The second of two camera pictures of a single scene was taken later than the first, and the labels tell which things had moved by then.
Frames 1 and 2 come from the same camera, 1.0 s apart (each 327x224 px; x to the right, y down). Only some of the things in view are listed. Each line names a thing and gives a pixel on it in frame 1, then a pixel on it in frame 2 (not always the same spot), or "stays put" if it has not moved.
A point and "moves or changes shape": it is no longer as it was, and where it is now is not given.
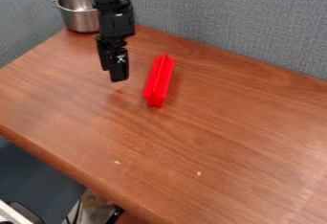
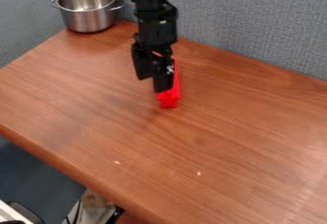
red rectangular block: (160, 80) moves or changes shape
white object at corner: (16, 213) stays put
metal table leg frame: (93, 210) stays put
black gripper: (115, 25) -> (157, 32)
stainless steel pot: (77, 12) stays put
